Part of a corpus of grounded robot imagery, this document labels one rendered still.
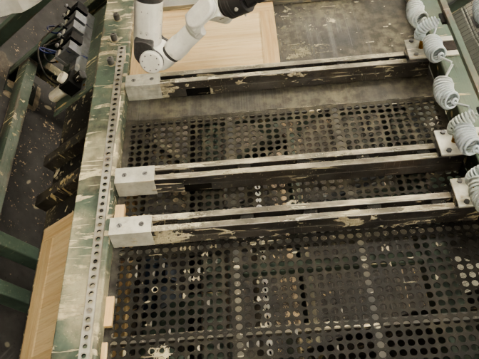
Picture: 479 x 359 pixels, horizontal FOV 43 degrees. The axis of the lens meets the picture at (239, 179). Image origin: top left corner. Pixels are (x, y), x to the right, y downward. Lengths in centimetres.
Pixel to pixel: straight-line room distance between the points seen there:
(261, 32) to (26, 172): 132
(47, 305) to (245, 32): 127
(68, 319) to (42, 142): 160
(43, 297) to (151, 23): 108
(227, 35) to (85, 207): 94
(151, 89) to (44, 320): 90
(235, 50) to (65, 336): 124
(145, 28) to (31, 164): 129
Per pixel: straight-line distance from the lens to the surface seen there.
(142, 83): 220
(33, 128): 319
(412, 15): 223
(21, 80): 307
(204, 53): 236
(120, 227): 180
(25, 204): 294
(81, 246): 183
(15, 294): 250
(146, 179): 189
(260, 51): 234
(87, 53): 250
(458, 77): 216
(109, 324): 172
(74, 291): 176
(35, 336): 231
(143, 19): 196
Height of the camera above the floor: 212
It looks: 29 degrees down
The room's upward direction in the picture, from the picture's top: 61 degrees clockwise
